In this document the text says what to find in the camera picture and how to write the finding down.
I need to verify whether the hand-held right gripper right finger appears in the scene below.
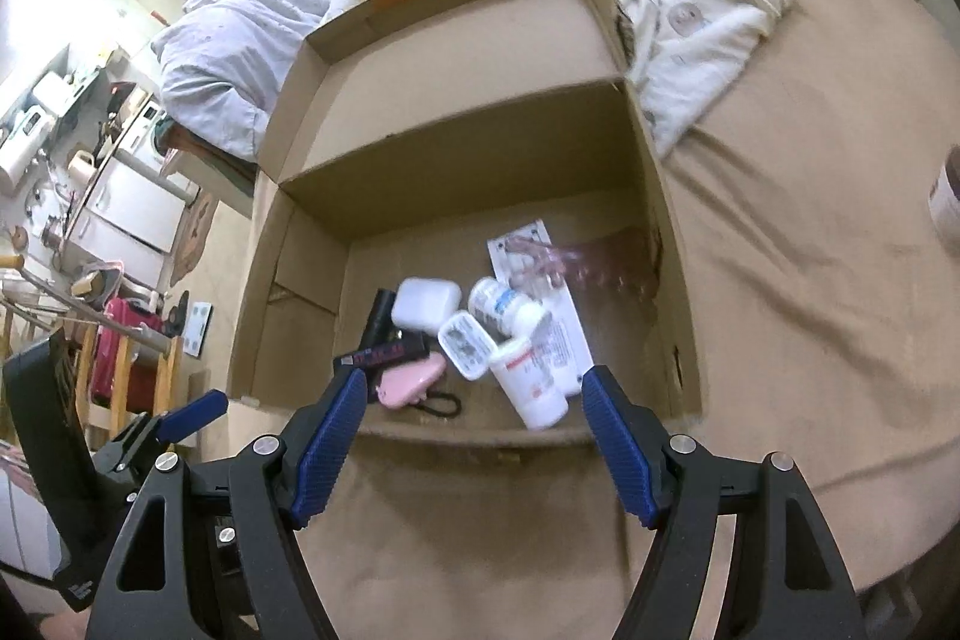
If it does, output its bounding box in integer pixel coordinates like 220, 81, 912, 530
581, 364, 863, 640

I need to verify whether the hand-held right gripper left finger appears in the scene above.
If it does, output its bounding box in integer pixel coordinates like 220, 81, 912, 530
84, 367, 370, 640

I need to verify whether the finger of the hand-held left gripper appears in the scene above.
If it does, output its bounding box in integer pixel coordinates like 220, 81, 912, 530
94, 389, 230, 483

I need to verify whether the black rectangular battery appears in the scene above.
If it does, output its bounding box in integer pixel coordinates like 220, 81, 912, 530
334, 340, 428, 372

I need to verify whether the white pill bottle red label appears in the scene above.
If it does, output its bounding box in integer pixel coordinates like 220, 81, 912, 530
487, 336, 571, 431

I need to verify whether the black cylindrical flashlight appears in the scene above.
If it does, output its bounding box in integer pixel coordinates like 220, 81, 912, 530
362, 287, 398, 348

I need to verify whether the white rectangular container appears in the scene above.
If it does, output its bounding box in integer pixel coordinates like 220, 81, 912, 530
437, 312, 500, 381

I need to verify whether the white power adapter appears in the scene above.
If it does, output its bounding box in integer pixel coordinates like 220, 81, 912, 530
391, 277, 461, 333

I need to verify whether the white pill bottle grey label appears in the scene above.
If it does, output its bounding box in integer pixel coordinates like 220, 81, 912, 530
469, 276, 547, 341

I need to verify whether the cardboard box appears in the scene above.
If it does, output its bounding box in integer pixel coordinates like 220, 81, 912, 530
225, 0, 706, 453

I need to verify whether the wooden chair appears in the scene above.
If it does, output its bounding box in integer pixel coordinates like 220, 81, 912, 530
0, 280, 185, 453

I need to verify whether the white bathroom scale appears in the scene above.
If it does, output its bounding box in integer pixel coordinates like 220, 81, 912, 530
180, 301, 215, 357

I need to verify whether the red suitcase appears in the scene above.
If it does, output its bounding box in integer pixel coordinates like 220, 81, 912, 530
90, 299, 170, 412

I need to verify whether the small pink pouch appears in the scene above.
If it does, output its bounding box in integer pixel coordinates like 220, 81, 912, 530
377, 353, 447, 410

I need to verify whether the white paper packet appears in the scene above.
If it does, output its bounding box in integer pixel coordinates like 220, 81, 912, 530
486, 218, 593, 397

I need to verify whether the round brown mat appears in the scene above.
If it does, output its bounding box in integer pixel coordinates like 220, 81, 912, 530
172, 190, 218, 289

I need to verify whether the beige bed sheet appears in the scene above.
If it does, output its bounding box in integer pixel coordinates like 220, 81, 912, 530
172, 0, 960, 640

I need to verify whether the white appliance cabinet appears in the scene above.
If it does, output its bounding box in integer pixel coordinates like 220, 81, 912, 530
64, 100, 200, 281

